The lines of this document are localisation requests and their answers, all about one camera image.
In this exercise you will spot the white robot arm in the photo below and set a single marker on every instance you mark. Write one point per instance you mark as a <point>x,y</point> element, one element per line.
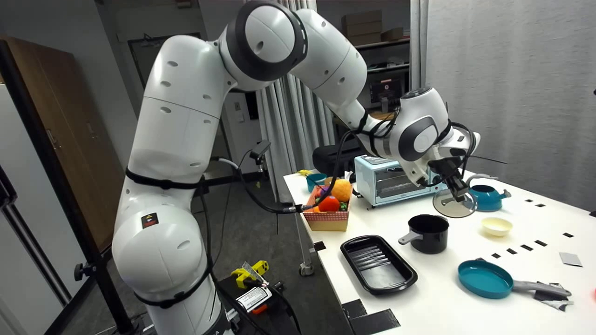
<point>156,246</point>

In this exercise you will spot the large teal pot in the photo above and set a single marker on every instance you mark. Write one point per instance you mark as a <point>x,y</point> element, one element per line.
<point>313,178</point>

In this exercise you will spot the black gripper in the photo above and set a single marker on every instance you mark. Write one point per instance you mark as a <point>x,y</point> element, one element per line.
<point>447,170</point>

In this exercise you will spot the red checkered fruit basket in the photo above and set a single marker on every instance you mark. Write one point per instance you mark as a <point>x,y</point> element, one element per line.
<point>326,220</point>

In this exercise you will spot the light blue toaster oven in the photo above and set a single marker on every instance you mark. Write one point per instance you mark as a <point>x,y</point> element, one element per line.
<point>382,181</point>

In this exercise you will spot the small cream bowl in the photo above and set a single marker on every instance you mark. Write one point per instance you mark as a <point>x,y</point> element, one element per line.
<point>495,228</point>

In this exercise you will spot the black grill tray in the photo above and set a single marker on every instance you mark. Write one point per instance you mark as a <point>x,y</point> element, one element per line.
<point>376,265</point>

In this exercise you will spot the black pot with grey handle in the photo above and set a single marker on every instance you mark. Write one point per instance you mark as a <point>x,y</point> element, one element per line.
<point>426,233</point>

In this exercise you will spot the orange plush pineapple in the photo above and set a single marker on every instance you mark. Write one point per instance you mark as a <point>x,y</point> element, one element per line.
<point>341,191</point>

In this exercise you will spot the teal frying pan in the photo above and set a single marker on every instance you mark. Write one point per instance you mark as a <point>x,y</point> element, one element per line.
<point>491,282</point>

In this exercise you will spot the small teal pot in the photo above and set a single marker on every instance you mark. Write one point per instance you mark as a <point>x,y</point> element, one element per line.
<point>486,198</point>

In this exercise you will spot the red plush tomato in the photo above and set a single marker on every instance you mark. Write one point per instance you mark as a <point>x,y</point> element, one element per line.
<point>328,204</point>

